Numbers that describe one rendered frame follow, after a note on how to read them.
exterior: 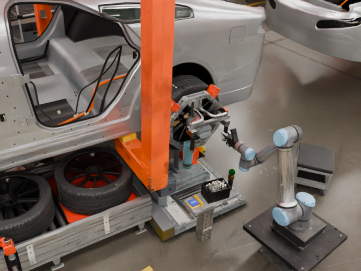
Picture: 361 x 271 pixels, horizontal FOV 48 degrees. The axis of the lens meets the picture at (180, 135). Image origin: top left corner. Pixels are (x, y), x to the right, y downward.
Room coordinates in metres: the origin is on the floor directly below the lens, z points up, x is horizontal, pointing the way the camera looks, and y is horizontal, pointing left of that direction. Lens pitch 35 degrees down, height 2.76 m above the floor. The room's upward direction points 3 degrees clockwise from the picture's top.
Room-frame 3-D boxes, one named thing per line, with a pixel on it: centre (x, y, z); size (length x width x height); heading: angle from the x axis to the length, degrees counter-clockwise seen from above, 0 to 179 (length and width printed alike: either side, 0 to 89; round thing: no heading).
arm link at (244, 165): (2.65, -0.55, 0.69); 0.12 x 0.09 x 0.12; 124
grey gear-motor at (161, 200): (2.86, 0.18, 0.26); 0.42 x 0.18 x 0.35; 34
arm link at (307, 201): (2.30, -0.97, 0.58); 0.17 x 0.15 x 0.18; 124
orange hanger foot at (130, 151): (2.80, 0.38, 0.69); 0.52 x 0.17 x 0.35; 34
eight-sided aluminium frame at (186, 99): (2.98, -0.11, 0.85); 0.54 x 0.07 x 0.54; 124
